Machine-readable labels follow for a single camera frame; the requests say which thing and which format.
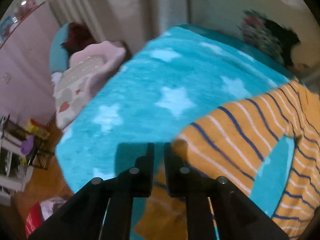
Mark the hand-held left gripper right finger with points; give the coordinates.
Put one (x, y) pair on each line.
(173, 173)

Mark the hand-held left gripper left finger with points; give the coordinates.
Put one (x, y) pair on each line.
(147, 172)

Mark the orange striped small shirt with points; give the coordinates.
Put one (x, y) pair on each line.
(232, 140)

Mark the turquoise star printed blanket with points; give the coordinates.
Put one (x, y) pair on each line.
(160, 85)

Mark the white cloth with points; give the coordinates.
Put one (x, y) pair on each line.
(53, 205)

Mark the heart print pillow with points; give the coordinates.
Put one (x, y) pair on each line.
(71, 92)

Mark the yellow box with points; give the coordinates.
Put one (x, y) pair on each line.
(36, 128)

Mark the purple cloth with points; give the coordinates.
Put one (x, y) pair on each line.
(27, 146)

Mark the black metal shelf rack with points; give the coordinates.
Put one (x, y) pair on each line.
(27, 145)

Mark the red bag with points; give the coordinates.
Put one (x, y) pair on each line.
(33, 220)

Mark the pink pillow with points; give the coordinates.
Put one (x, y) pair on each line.
(100, 57)

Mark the teal pillow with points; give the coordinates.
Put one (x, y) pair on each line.
(58, 52)

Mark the dark red cloth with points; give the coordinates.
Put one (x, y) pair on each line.
(78, 36)

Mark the pink wardrobe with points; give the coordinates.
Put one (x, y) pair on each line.
(23, 62)

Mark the dark floral cloth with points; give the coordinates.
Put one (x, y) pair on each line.
(270, 36)

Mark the beige curtain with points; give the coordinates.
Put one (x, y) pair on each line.
(112, 7)

